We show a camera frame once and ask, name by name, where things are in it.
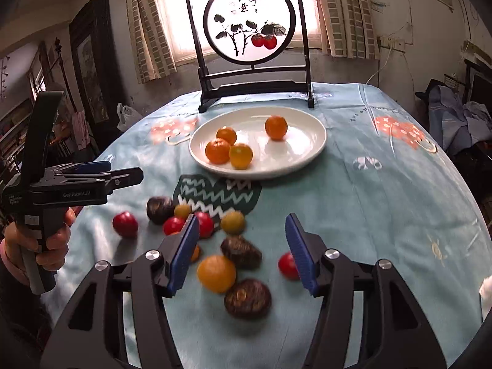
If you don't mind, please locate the red tomato small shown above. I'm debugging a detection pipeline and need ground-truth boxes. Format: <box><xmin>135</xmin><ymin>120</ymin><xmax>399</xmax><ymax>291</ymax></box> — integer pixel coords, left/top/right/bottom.
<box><xmin>163</xmin><ymin>216</ymin><xmax>185</xmax><ymax>236</ymax></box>

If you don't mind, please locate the round painted screen on stand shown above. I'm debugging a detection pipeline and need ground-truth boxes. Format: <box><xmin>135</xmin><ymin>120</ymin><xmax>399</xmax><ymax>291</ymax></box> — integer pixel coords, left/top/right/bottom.
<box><xmin>185</xmin><ymin>0</ymin><xmax>314</xmax><ymax>113</ymax></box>

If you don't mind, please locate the blue clothes pile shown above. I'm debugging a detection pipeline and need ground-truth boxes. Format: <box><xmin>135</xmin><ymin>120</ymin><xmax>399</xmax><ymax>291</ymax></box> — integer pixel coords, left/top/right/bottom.
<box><xmin>428</xmin><ymin>85</ymin><xmax>491</xmax><ymax>156</ymax></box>

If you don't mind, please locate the right patterned curtain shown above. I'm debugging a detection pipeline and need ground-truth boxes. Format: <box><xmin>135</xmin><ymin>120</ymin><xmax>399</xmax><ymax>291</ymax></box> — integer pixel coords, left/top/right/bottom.
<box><xmin>316</xmin><ymin>0</ymin><xmax>379</xmax><ymax>60</ymax></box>

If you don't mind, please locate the dark passion fruit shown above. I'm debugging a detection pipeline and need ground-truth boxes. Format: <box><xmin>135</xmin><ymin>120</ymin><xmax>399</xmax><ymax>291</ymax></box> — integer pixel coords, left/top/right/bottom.
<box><xmin>220</xmin><ymin>236</ymin><xmax>263</xmax><ymax>270</ymax></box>
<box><xmin>146</xmin><ymin>196</ymin><xmax>175</xmax><ymax>225</ymax></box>
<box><xmin>224</xmin><ymin>278</ymin><xmax>272</xmax><ymax>320</ymax></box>

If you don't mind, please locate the dark passion fruit front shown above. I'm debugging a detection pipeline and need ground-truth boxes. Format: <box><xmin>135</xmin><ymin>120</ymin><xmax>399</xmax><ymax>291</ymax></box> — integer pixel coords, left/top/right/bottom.
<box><xmin>224</xmin><ymin>278</ymin><xmax>272</xmax><ymax>320</ymax></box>

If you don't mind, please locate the small orange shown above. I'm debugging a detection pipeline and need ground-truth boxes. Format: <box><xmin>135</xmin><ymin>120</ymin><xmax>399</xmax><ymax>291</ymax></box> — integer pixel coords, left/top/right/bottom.
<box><xmin>216</xmin><ymin>127</ymin><xmax>237</xmax><ymax>146</ymax></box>

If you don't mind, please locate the pale yellow citrus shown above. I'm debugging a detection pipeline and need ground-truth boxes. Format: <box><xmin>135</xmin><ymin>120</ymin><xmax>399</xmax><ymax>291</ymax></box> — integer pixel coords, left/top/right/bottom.
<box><xmin>197</xmin><ymin>255</ymin><xmax>237</xmax><ymax>294</ymax></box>

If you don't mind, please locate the light blue printed tablecloth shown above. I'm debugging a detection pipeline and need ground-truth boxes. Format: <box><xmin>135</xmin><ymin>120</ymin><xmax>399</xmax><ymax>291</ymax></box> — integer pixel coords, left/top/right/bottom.
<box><xmin>43</xmin><ymin>83</ymin><xmax>491</xmax><ymax>368</ymax></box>

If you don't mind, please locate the white plastic bag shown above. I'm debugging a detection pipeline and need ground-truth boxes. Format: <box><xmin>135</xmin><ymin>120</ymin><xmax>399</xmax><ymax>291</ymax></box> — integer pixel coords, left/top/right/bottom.
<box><xmin>117</xmin><ymin>102</ymin><xmax>143</xmax><ymax>133</ymax></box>

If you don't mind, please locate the small tan longan back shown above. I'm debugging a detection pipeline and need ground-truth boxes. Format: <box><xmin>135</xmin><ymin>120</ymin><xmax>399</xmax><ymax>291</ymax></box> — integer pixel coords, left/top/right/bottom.
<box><xmin>174</xmin><ymin>204</ymin><xmax>192</xmax><ymax>220</ymax></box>

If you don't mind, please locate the wall power outlet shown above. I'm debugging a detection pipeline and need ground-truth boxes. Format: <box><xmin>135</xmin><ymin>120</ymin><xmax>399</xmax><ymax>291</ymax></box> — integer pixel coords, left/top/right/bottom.
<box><xmin>379</xmin><ymin>37</ymin><xmax>406</xmax><ymax>54</ymax></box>

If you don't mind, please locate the person's left hand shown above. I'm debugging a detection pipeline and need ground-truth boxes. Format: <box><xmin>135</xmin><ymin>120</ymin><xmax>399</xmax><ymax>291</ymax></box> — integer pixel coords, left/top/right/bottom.
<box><xmin>1</xmin><ymin>208</ymin><xmax>76</xmax><ymax>285</ymax></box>

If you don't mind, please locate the patterned curtain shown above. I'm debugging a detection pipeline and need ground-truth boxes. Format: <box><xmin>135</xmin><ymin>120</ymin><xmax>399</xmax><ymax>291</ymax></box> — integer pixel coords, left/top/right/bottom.
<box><xmin>126</xmin><ymin>0</ymin><xmax>176</xmax><ymax>84</ymax></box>
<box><xmin>316</xmin><ymin>0</ymin><xmax>379</xmax><ymax>60</ymax></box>

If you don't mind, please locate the crumpled white tissue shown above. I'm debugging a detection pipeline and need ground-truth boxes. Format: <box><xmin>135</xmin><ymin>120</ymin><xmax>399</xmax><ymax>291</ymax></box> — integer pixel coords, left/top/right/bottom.
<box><xmin>479</xmin><ymin>276</ymin><xmax>492</xmax><ymax>321</ymax></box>

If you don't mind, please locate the yellow-orange citrus front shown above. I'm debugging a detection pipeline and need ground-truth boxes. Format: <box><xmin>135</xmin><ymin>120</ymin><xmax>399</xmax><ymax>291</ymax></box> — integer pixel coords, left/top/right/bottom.
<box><xmin>229</xmin><ymin>143</ymin><xmax>253</xmax><ymax>170</ymax></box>

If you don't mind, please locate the left patterned curtain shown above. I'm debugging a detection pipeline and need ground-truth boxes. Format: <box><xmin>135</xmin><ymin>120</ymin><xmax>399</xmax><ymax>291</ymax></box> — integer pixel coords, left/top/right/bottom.
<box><xmin>126</xmin><ymin>0</ymin><xmax>176</xmax><ymax>84</ymax></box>

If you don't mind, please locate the white oval plate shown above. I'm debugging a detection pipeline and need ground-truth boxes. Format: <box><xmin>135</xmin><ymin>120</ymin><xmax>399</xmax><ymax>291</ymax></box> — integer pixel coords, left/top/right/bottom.
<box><xmin>188</xmin><ymin>106</ymin><xmax>327</xmax><ymax>180</ymax></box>

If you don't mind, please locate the dark framed wall painting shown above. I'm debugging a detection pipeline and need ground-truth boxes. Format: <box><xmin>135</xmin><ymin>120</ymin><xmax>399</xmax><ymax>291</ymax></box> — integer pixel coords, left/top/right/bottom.
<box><xmin>69</xmin><ymin>0</ymin><xmax>124</xmax><ymax>150</ymax></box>

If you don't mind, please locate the mandarin orange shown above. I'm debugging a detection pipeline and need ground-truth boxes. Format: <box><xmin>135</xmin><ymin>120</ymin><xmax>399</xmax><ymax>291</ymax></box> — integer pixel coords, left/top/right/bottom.
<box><xmin>205</xmin><ymin>138</ymin><xmax>231</xmax><ymax>165</ymax></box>
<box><xmin>264</xmin><ymin>115</ymin><xmax>288</xmax><ymax>141</ymax></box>

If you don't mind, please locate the orange citrus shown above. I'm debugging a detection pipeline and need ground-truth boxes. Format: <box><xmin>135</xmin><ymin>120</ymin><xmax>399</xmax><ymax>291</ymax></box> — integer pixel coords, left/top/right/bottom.
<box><xmin>165</xmin><ymin>232</ymin><xmax>201</xmax><ymax>263</ymax></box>

